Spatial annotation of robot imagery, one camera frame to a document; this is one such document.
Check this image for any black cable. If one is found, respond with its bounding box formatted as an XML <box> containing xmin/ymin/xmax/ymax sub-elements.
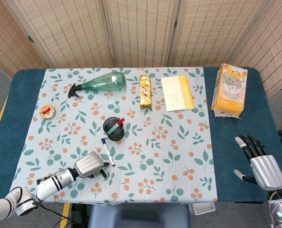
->
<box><xmin>39</xmin><ymin>203</ymin><xmax>73</xmax><ymax>228</ymax></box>

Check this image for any blue table cover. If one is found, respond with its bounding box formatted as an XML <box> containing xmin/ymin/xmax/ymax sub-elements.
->
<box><xmin>0</xmin><ymin>66</ymin><xmax>282</xmax><ymax>203</ymax></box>

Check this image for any black mesh pen cup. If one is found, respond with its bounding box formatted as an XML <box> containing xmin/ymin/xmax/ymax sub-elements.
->
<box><xmin>102</xmin><ymin>117</ymin><xmax>126</xmax><ymax>142</ymax></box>

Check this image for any blue marker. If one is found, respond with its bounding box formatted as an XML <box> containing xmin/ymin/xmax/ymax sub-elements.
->
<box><xmin>100</xmin><ymin>137</ymin><xmax>116</xmax><ymax>167</ymax></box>

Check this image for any black base under table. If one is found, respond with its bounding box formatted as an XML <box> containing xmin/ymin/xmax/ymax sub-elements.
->
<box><xmin>70</xmin><ymin>203</ymin><xmax>92</xmax><ymax>228</ymax></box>

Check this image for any red marker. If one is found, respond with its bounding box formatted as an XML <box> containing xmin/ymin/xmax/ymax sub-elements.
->
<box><xmin>107</xmin><ymin>117</ymin><xmax>126</xmax><ymax>134</ymax></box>

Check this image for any small white box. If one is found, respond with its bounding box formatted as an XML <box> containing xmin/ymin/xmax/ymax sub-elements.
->
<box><xmin>188</xmin><ymin>201</ymin><xmax>216</xmax><ymax>216</ymax></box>

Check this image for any woven bamboo folding screen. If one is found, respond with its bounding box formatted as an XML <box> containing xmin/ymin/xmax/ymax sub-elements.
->
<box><xmin>0</xmin><ymin>0</ymin><xmax>282</xmax><ymax>100</ymax></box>

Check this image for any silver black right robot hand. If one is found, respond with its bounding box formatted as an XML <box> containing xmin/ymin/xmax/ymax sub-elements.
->
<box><xmin>234</xmin><ymin>135</ymin><xmax>282</xmax><ymax>192</ymax></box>

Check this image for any round tape roll red label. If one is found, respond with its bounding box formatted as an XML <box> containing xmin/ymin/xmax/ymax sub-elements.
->
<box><xmin>39</xmin><ymin>104</ymin><xmax>57</xmax><ymax>120</ymax></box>

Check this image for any green plastic spray bottle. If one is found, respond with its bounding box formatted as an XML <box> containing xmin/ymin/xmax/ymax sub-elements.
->
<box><xmin>67</xmin><ymin>72</ymin><xmax>127</xmax><ymax>99</ymax></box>

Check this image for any floral leaf-print tablecloth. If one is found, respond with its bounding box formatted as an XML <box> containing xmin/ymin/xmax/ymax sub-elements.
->
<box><xmin>13</xmin><ymin>66</ymin><xmax>218</xmax><ymax>205</ymax></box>

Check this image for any yellow cat-print tissue pack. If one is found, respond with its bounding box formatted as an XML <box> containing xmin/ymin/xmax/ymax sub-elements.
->
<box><xmin>210</xmin><ymin>63</ymin><xmax>249</xmax><ymax>120</ymax></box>

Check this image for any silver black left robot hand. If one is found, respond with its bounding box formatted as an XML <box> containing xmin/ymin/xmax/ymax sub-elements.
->
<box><xmin>73</xmin><ymin>151</ymin><xmax>111</xmax><ymax>179</ymax></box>

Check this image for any gold foil snack package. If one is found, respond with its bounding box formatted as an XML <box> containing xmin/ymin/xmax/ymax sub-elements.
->
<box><xmin>139</xmin><ymin>74</ymin><xmax>154</xmax><ymax>109</ymax></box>

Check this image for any blue padded chair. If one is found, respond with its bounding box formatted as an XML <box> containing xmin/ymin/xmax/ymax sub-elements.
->
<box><xmin>88</xmin><ymin>203</ymin><xmax>191</xmax><ymax>228</ymax></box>

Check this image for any white yellow notebook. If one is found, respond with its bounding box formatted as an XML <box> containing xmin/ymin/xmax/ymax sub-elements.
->
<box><xmin>160</xmin><ymin>75</ymin><xmax>195</xmax><ymax>112</ymax></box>

